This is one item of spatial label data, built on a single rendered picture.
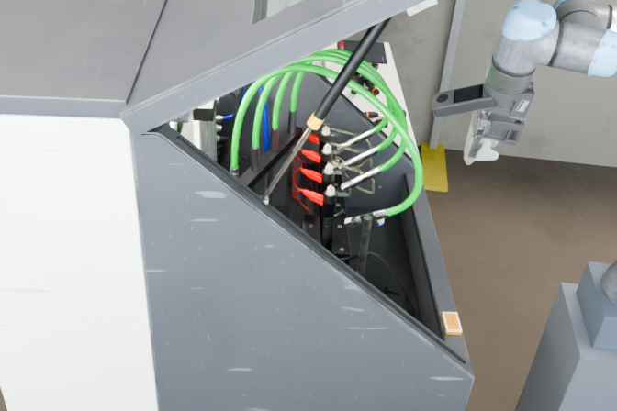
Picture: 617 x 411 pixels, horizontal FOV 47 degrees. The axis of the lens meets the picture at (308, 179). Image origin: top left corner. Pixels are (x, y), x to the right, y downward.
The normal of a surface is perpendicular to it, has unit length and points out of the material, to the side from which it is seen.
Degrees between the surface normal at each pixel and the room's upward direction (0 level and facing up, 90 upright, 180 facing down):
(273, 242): 90
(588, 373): 90
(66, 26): 0
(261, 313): 90
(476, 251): 0
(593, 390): 90
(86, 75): 0
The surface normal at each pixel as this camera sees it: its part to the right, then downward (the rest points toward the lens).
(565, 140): -0.11, 0.57
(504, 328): 0.06, -0.81
